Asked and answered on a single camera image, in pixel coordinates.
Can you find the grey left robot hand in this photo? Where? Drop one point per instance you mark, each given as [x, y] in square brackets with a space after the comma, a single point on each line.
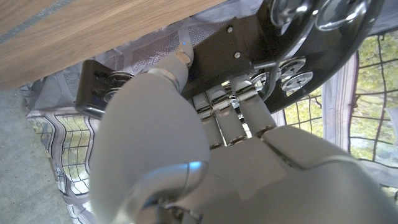
[248, 174]

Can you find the black tambourine with metal jingles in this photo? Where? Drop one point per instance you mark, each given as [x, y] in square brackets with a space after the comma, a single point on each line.
[217, 53]

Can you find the printed window backdrop cloth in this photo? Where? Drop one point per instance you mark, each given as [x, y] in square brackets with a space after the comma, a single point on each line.
[357, 109]

